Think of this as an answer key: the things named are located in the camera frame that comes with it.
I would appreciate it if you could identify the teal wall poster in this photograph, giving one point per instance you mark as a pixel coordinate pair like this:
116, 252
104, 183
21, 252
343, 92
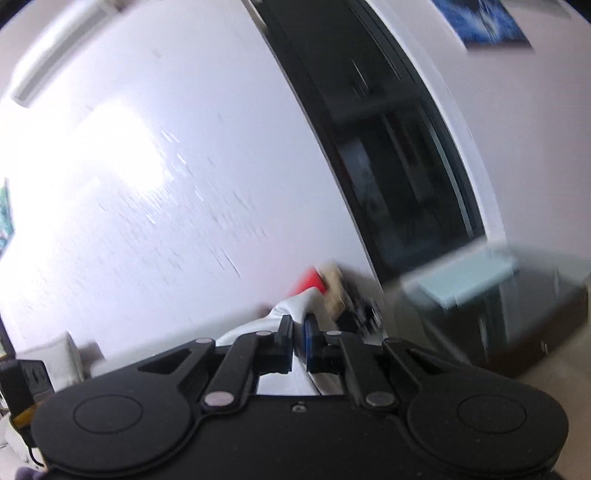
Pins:
5, 217

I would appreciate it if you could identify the black folded garment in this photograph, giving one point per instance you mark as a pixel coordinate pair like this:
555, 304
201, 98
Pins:
362, 309

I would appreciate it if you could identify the blue wall poster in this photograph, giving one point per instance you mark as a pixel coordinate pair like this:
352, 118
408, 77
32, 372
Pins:
485, 21

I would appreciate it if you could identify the glass side table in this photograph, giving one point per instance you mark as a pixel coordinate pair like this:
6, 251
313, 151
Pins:
508, 323

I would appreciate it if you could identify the dark window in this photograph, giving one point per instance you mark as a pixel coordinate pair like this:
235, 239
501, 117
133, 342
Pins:
378, 138

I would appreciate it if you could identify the light grey hoodie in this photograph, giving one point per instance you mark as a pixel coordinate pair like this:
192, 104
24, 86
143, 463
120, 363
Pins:
286, 307

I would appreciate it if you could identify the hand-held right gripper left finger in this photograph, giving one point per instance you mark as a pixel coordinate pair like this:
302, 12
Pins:
286, 341

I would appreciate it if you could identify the pale green book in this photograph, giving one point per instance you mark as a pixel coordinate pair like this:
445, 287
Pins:
466, 277

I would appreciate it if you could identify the grey piped cushion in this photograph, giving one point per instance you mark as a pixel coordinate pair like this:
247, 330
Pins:
60, 360

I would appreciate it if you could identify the white air conditioner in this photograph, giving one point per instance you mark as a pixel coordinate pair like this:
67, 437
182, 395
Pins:
60, 50

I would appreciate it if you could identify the red folded garment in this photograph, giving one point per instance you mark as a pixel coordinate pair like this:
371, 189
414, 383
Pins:
307, 281

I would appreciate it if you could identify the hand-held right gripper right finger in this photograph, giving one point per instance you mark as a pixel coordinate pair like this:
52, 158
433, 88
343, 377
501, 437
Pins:
310, 344

